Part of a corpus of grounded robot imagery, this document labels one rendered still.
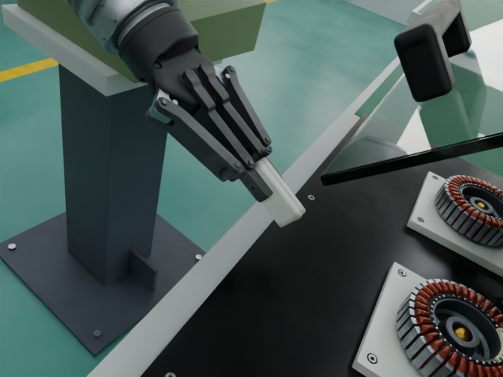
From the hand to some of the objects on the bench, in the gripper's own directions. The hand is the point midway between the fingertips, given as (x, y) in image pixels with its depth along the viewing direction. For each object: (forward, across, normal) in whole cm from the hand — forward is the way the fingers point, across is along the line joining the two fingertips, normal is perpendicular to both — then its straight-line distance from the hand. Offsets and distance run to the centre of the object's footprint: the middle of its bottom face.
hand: (272, 192), depth 43 cm
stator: (+22, 0, +6) cm, 23 cm away
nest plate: (+23, 0, +5) cm, 23 cm away
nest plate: (+23, -24, +5) cm, 34 cm away
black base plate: (+25, -12, +4) cm, 28 cm away
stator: (+22, -24, +6) cm, 33 cm away
